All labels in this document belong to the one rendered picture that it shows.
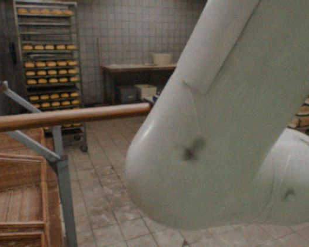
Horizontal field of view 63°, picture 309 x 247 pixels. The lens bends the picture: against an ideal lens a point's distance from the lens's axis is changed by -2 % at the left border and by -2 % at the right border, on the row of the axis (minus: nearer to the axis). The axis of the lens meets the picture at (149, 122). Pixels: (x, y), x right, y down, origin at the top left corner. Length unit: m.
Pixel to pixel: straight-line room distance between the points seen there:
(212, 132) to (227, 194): 0.05
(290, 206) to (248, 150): 0.11
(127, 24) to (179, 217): 5.61
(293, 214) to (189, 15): 6.18
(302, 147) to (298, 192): 0.04
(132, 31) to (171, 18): 0.96
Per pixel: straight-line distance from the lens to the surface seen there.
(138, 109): 0.57
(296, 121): 4.33
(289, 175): 0.26
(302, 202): 0.29
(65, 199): 1.03
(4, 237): 1.00
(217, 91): 0.16
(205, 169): 0.18
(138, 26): 5.83
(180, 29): 6.25
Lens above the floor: 1.34
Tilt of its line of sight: 17 degrees down
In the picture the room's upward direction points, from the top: straight up
